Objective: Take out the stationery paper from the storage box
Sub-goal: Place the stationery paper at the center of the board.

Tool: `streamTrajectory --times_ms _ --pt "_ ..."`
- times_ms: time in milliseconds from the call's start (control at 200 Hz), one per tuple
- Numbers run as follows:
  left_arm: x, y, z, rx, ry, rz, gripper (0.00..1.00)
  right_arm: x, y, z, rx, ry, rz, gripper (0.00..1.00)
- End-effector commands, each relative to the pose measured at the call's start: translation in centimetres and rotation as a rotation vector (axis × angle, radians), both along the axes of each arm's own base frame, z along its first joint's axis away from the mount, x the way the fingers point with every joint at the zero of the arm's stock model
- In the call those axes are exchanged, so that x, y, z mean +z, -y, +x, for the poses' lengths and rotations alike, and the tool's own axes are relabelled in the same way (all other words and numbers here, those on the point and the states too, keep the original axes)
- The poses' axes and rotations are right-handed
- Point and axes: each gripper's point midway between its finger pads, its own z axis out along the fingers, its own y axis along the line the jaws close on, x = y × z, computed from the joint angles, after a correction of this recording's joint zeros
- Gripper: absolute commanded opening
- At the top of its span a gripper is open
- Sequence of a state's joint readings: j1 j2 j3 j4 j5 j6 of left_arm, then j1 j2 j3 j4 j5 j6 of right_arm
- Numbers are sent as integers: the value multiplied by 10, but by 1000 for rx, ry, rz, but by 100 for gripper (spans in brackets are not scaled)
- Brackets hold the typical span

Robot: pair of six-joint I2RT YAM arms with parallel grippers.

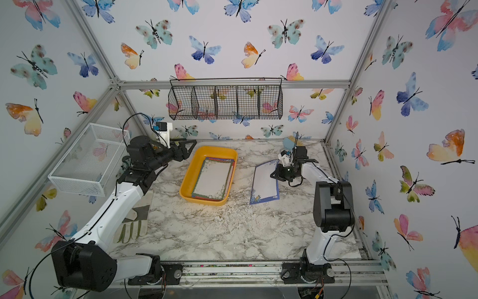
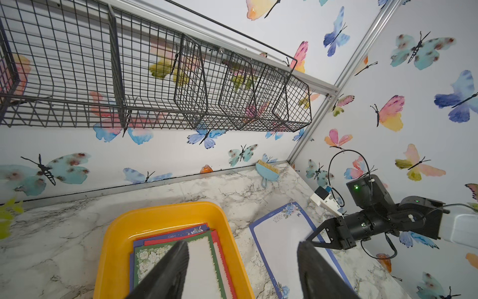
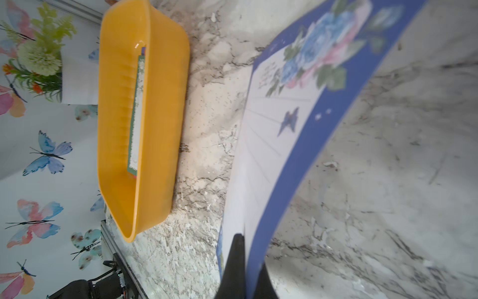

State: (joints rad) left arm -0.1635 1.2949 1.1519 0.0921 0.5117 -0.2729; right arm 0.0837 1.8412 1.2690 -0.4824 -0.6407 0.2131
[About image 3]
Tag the green floral stationery paper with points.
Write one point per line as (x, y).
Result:
(136, 116)

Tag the potted artificial flowers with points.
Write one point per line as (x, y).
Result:
(49, 53)

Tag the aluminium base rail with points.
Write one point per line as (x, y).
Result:
(128, 280)

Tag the blue floral stationery paper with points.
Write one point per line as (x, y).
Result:
(301, 87)

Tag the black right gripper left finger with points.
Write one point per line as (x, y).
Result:
(233, 285)

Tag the yellow plastic storage box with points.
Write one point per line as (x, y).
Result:
(143, 200)

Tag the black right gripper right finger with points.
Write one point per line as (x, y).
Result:
(264, 288)

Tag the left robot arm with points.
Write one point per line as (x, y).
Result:
(110, 285)

